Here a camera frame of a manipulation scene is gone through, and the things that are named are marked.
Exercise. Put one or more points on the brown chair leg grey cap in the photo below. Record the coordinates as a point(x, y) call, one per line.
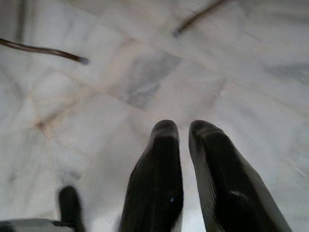
point(48, 51)

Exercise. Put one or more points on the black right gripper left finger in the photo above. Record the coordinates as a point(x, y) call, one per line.
point(157, 188)

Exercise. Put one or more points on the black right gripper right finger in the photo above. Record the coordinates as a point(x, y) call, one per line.
point(227, 188)

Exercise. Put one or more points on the black robot right foot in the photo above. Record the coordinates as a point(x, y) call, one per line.
point(70, 207)

